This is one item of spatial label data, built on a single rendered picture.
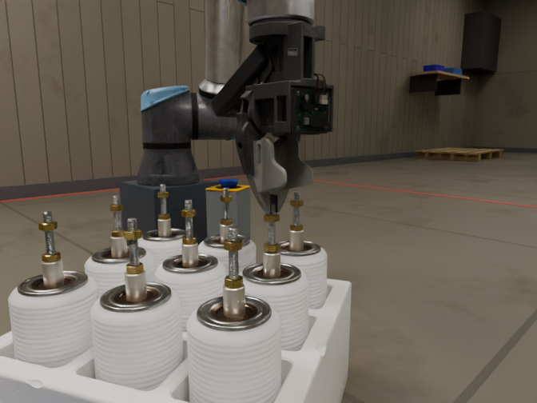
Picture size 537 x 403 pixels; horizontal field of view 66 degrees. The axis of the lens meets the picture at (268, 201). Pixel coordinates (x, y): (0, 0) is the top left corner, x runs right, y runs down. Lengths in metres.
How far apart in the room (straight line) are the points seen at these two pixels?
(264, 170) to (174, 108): 0.56
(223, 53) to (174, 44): 2.48
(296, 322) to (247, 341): 0.14
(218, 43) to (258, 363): 0.73
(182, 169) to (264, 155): 0.54
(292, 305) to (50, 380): 0.27
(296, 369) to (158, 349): 0.15
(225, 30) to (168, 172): 0.34
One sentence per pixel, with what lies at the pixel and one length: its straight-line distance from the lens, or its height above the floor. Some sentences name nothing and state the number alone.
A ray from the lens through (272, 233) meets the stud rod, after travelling 0.51.
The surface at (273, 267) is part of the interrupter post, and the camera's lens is 0.52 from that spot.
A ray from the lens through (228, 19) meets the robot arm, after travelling 0.97.
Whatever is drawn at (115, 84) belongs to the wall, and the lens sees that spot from 3.18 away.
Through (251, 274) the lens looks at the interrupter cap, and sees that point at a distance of 0.52.
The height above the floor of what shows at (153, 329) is 0.23.
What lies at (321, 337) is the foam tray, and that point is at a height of 0.18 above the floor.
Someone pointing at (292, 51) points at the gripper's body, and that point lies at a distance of 0.46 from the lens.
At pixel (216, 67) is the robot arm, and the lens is 0.99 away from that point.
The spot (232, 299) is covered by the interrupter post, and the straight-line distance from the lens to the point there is 0.41.
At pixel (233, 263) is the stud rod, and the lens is 0.41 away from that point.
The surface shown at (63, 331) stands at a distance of 0.54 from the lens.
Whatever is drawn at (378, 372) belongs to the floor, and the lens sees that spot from 0.83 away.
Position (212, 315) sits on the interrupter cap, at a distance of 0.43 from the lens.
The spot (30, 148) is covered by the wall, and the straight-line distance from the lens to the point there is 2.98.
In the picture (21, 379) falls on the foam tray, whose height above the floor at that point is 0.18.
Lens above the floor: 0.44
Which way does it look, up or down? 10 degrees down
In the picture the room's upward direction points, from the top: straight up
